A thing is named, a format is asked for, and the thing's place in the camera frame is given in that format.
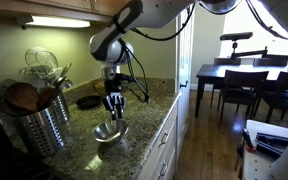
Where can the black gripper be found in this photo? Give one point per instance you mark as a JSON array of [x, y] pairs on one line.
[[113, 87]]

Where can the metal bowl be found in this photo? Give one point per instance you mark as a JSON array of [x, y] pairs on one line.
[[110, 139], [112, 127]]

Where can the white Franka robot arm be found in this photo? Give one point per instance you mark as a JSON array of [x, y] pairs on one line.
[[140, 13]]

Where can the black cast iron skillet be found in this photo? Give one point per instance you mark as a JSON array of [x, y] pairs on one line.
[[88, 102]]

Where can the perforated steel utensil holder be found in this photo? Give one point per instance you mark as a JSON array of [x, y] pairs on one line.
[[40, 133], [61, 110]]

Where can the metal ladle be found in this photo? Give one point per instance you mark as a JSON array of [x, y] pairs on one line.
[[64, 71]]

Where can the wooden spoon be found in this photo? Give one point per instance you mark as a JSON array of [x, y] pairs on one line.
[[22, 96], [49, 96]]

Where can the white door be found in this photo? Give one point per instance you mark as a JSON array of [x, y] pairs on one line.
[[185, 60]]

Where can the fluorescent cabinet light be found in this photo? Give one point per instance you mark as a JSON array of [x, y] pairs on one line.
[[55, 22]]

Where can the dark wooden dining table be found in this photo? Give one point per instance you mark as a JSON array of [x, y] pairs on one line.
[[217, 70]]

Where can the dark wooden dining chair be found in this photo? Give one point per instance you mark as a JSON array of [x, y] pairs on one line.
[[284, 96], [227, 61], [244, 83], [270, 62]]

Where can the black orange bar clamp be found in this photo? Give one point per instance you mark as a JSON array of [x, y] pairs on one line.
[[247, 140]]

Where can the black flat box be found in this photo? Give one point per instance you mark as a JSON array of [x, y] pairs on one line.
[[272, 143]]

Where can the bright window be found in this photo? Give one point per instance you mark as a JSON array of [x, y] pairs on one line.
[[264, 23]]

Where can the wooden wall cabinets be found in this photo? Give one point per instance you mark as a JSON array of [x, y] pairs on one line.
[[50, 6]]

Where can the black stereo camera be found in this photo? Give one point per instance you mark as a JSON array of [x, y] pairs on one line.
[[236, 36]]

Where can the black camera stand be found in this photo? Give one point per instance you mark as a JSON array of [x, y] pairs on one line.
[[247, 53]]

